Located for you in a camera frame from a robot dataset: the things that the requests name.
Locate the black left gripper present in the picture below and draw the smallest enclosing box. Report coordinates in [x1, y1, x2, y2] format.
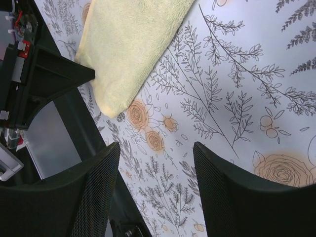
[0, 0, 95, 130]

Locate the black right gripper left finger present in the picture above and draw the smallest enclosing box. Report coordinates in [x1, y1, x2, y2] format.
[0, 142, 120, 237]

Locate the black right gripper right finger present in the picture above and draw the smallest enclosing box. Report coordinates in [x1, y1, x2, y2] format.
[193, 142, 316, 237]

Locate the floral patterned table mat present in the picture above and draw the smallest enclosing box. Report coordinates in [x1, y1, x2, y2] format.
[79, 0, 316, 237]

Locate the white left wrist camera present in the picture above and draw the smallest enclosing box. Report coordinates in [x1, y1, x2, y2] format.
[0, 128, 24, 182]

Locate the green yellow cloth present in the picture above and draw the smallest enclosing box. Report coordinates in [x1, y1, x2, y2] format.
[75, 0, 193, 118]

